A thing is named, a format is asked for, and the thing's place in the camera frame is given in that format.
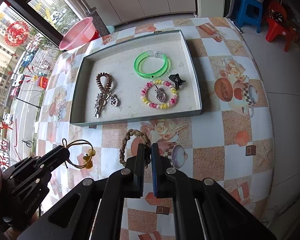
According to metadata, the brown braided hair band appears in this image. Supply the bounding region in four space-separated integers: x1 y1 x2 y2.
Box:
118 128 152 169

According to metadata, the yellow hair tie with bead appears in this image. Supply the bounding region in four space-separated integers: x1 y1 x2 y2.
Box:
61 138 96 170

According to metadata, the pink yellow beaded bracelet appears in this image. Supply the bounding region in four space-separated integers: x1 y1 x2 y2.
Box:
140 78 180 110

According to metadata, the silver heart pendant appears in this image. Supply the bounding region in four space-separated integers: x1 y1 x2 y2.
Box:
154 85 166 103

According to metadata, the brown spiral hair tie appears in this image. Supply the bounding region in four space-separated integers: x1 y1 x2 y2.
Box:
95 72 114 93

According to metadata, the black hair claw clip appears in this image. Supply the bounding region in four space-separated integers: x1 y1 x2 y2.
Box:
168 73 186 90

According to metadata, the green translucent bangle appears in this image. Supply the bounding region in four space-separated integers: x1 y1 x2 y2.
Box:
133 50 170 79

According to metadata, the grey-green jewelry tray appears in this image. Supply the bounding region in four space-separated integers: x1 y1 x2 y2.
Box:
70 30 202 126

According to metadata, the left hand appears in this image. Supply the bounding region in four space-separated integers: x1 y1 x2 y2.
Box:
3 213 39 240

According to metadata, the red bucket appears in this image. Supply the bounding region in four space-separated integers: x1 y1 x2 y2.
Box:
90 30 100 41

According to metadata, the red paper-cut window decoration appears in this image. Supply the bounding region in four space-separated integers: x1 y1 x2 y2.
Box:
4 21 29 47

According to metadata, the pink plastic basin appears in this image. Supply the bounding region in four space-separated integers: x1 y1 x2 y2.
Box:
59 17 96 50

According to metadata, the blue plastic stool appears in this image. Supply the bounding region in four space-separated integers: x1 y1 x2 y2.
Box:
233 0 263 33

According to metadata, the red plastic chair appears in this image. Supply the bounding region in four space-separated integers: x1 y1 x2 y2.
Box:
265 0 297 52

